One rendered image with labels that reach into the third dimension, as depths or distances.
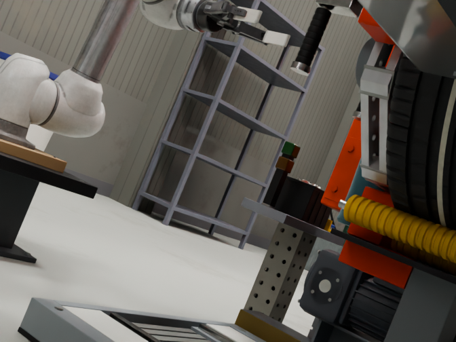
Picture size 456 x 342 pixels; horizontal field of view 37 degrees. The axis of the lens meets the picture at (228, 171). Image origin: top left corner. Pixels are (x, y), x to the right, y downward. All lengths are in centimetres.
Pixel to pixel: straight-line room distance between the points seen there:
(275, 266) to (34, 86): 96
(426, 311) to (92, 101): 135
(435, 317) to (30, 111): 139
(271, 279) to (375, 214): 95
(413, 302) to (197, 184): 554
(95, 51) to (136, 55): 373
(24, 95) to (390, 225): 128
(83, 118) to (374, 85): 124
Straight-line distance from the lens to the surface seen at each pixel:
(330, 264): 181
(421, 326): 142
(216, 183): 705
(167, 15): 176
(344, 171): 208
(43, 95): 225
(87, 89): 230
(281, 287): 226
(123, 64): 597
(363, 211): 139
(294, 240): 226
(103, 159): 603
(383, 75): 132
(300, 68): 151
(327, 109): 822
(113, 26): 231
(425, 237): 134
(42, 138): 458
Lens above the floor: 44
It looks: 2 degrees up
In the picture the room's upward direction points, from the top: 22 degrees clockwise
